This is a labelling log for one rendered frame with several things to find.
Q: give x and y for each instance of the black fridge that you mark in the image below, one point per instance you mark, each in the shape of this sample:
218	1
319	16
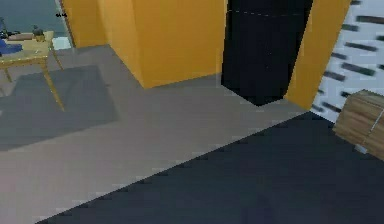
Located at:
263	50

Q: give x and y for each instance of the yellow wooden table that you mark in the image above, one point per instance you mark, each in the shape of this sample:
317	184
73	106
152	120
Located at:
31	53

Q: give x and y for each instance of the small dark potted plant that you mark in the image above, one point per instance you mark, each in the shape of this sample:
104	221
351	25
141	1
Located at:
38	33

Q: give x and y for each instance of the brown flat board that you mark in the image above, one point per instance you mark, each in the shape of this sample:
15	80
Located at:
20	36

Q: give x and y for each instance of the blue cloth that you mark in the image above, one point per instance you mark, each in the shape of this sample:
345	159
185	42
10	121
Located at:
8	48

